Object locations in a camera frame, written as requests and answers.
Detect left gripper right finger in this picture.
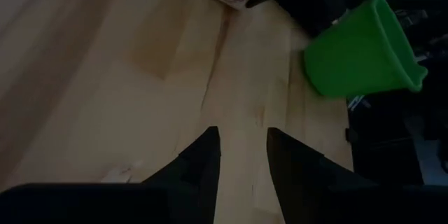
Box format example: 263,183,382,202
266,127,377,224

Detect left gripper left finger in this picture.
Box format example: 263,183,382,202
141,125,223,224

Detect green plastic bucket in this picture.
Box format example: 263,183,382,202
303,0,428,98

